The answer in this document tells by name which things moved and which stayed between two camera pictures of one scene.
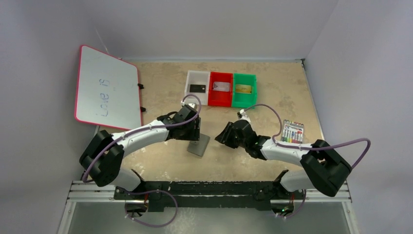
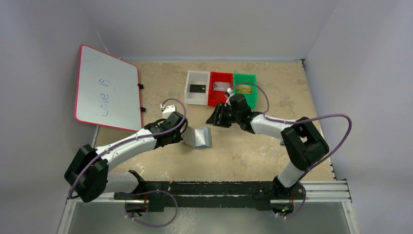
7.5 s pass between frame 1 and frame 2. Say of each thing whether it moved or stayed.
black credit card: stayed
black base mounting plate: stayed
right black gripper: moved
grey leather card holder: moved
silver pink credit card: stayed
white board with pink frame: stayed
